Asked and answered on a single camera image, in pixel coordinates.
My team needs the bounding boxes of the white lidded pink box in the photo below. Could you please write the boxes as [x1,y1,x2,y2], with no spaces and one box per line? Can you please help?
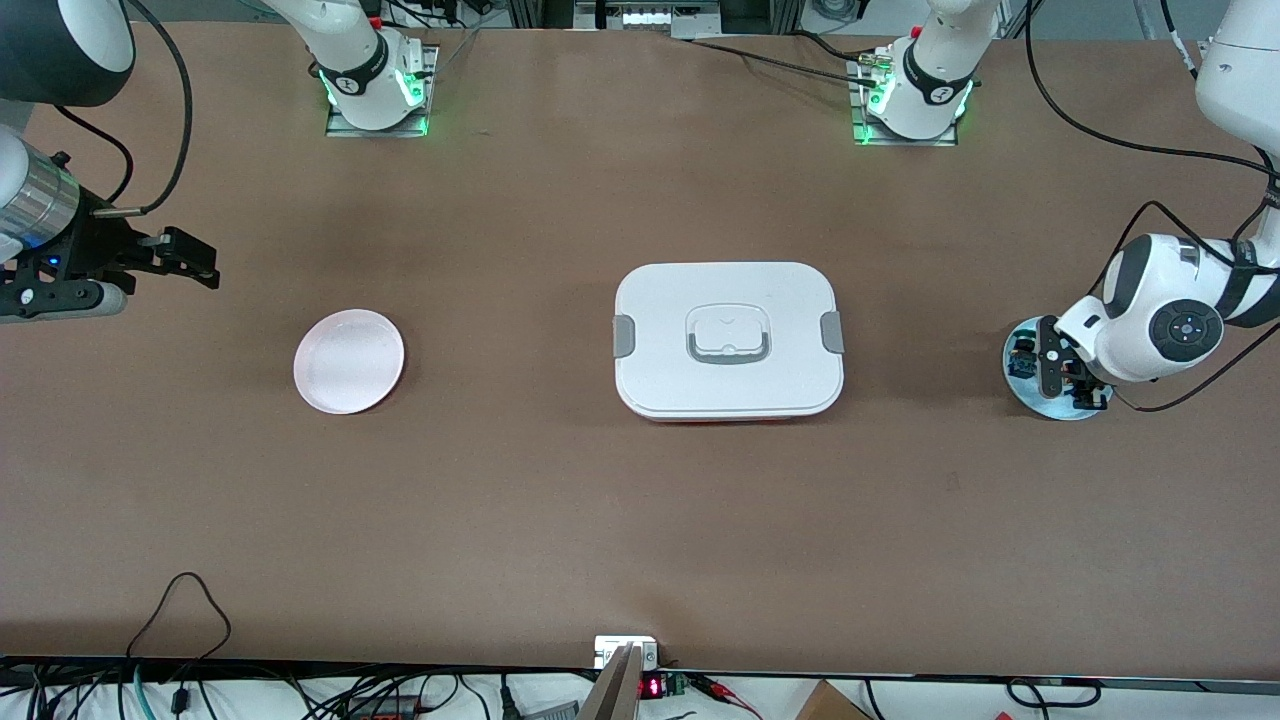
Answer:
[612,262,846,423]

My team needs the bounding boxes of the small white box device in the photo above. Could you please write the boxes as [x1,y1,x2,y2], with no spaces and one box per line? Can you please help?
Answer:
[594,636,659,669]

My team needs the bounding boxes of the light blue round plate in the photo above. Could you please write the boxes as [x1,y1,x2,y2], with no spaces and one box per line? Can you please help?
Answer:
[1003,315,1115,421]

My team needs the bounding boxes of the pink round plate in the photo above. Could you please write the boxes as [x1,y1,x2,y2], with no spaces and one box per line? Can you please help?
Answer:
[293,309,406,415]

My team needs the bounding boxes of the brown cardboard piece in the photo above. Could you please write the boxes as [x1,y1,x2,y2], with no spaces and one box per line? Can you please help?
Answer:
[795,680,873,720]

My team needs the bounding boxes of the grey aluminium bar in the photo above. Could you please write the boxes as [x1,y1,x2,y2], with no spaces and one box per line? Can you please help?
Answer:
[578,645,643,720]

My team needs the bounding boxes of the short black right arm cable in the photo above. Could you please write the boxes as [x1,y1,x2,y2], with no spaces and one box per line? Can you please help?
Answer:
[52,103,135,201]

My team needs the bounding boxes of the long black right arm cable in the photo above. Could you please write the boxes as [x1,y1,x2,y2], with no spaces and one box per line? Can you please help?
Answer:
[95,0,193,216]

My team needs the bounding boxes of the steel arm base plate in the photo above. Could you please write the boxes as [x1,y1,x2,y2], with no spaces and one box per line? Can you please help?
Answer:
[325,45,439,138]
[850,55,959,147]

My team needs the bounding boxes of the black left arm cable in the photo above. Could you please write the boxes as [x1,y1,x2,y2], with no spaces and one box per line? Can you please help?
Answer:
[1024,0,1280,296]

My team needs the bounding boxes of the black looped table cable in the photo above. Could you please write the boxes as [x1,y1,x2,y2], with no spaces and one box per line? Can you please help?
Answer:
[125,571,233,663]

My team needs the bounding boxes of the black floor cable loop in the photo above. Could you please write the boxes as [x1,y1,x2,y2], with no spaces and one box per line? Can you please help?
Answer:
[1005,678,1103,709]

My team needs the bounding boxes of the black base supply cable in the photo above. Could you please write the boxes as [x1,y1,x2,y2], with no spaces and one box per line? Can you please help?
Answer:
[685,30,886,89]

